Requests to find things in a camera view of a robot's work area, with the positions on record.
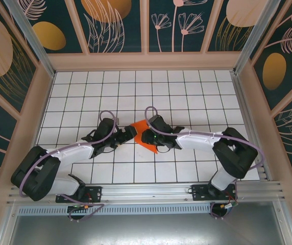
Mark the grey metal sheet panel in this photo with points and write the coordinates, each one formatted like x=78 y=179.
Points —
x=146 y=229

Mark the aluminium side rail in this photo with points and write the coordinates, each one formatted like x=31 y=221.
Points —
x=250 y=107

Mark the long aluminium mounting rail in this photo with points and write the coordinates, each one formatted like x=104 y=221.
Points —
x=146 y=191

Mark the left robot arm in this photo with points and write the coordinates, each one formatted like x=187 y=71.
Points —
x=33 y=176

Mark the aluminium corner post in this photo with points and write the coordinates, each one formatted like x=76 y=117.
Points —
x=31 y=38
x=255 y=33

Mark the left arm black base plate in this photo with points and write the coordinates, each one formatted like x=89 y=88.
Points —
x=95 y=194

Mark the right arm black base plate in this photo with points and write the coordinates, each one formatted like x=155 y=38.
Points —
x=202 y=192

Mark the orange square paper sheet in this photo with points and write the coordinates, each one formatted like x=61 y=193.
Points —
x=138 y=126

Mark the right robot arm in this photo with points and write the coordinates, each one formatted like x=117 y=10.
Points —
x=238 y=153

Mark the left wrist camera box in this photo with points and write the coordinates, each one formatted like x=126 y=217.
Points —
x=117 y=120

